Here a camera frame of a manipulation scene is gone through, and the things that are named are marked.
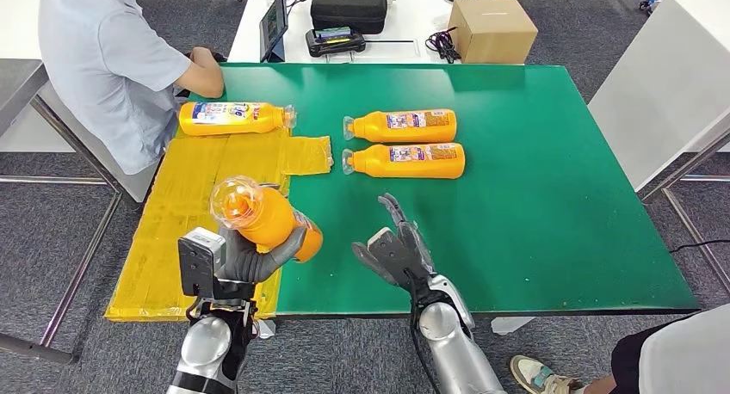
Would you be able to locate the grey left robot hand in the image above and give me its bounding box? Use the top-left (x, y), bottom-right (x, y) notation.
top-left (216, 225), bottom-right (308, 286)

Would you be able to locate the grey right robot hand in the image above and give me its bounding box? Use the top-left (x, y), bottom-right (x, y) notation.
top-left (350, 193), bottom-right (436, 288)

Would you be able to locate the orange detergent bottle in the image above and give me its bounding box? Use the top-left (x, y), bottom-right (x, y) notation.
top-left (343, 108), bottom-right (459, 145)
top-left (178, 101), bottom-right (298, 137)
top-left (341, 143), bottom-right (467, 181)
top-left (209, 175), bottom-right (325, 264)

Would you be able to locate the white table foot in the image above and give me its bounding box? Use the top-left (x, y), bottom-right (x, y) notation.
top-left (490, 315), bottom-right (538, 336)
top-left (251, 318), bottom-right (278, 340)

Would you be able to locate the black tablet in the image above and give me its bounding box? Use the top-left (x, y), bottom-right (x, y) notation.
top-left (259, 0), bottom-right (290, 63)

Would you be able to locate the person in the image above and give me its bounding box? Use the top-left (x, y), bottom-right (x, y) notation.
top-left (38, 0), bottom-right (226, 176)

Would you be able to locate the black handheld controller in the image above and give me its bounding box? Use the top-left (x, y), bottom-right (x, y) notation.
top-left (305, 26), bottom-right (368, 58)

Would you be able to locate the white bench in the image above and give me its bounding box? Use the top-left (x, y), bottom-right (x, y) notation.
top-left (38, 80), bottom-right (164, 205)

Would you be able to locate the black zip case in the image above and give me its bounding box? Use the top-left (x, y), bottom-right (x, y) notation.
top-left (310, 0), bottom-right (389, 36)

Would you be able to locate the person's shoe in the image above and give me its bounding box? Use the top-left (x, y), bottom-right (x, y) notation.
top-left (509, 354), bottom-right (585, 394)

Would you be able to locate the steel table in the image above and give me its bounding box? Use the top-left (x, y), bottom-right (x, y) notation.
top-left (0, 58), bottom-right (122, 365)

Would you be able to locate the brown cardboard box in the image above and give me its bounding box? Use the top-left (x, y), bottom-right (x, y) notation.
top-left (447, 0), bottom-right (540, 65)

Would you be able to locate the white table with metal legs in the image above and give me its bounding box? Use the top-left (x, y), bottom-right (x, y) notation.
top-left (587, 0), bottom-right (730, 292)

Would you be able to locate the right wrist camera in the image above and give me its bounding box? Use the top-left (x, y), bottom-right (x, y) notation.
top-left (366, 226), bottom-right (431, 287)

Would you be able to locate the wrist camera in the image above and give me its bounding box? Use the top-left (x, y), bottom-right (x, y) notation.
top-left (177, 227), bottom-right (256, 301)
top-left (366, 226), bottom-right (431, 287)

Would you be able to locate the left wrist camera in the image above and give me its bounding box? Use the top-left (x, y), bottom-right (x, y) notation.
top-left (177, 227), bottom-right (256, 301)

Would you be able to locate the black cable bundle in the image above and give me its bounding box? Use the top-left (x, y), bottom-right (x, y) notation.
top-left (424, 28), bottom-right (462, 65)

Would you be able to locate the black floor cable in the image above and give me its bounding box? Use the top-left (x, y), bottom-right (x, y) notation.
top-left (668, 238), bottom-right (730, 255)

